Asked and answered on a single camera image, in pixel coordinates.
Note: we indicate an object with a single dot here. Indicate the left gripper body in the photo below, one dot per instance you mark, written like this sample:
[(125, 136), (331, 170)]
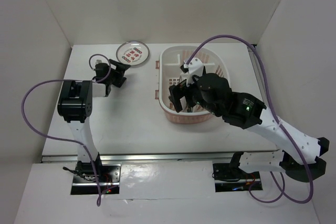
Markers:
[(108, 78)]

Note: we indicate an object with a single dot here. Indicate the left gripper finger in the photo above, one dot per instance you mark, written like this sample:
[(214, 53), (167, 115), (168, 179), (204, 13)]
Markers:
[(118, 79), (119, 67)]

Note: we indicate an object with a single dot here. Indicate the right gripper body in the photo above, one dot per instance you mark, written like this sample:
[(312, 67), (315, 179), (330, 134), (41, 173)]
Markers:
[(192, 89)]

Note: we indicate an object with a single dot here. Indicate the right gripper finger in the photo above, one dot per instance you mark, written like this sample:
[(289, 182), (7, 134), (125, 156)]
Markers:
[(176, 93), (189, 103)]

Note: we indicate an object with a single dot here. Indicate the green rim plate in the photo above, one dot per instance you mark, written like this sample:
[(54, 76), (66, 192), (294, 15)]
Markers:
[(185, 106)]

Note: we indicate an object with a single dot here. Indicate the red character plate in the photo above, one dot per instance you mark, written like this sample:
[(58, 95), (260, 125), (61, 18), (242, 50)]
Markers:
[(133, 53)]

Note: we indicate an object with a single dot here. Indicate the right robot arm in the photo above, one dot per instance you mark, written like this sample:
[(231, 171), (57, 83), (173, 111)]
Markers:
[(298, 155)]

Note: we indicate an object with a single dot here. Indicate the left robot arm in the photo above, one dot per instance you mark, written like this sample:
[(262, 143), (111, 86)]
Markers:
[(75, 105)]

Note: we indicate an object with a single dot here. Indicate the white pink dish rack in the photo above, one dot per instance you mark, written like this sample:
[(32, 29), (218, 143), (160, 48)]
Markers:
[(169, 64)]

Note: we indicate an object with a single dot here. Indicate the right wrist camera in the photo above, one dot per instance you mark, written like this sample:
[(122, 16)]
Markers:
[(194, 68)]

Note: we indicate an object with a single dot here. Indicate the aluminium front rail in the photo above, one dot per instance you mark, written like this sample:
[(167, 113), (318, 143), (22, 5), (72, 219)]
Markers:
[(145, 158)]

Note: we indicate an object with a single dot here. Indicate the aluminium side rail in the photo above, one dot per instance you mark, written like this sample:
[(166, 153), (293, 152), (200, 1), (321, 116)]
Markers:
[(259, 73)]

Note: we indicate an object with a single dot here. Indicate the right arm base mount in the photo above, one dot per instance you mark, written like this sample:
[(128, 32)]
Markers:
[(228, 179)]

